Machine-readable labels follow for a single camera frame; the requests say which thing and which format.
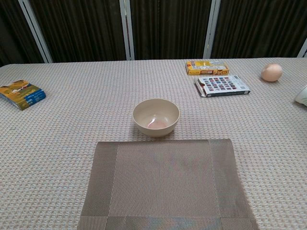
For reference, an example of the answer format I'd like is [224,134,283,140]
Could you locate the light brown bowl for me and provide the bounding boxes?
[132,98,180,138]

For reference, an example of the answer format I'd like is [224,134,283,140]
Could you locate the brown woven placemat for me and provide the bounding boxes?
[77,138,261,230]

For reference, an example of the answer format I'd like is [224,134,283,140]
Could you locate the beige woven tablecloth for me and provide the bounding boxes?
[0,57,307,230]

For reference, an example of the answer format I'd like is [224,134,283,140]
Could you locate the yellow cardboard box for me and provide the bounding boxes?
[186,60,230,76]

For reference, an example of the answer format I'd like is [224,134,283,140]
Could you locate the white box with coloured squares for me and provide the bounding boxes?
[194,75,251,98]

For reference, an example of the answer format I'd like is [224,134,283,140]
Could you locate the dark pleated screen panel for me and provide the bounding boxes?
[211,0,307,59]
[28,0,128,63]
[129,0,213,60]
[0,0,45,68]

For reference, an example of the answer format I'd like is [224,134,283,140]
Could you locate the peach coloured egg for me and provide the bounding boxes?
[260,63,283,82]

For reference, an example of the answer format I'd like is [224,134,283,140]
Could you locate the yellow and blue snack packet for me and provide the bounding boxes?
[0,79,47,111]

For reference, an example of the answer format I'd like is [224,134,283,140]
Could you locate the white paper cup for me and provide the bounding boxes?
[294,85,307,107]

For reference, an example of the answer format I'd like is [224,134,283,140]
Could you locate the white screen frame post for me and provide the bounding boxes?
[203,0,221,59]
[296,38,307,58]
[18,0,53,64]
[119,0,135,61]

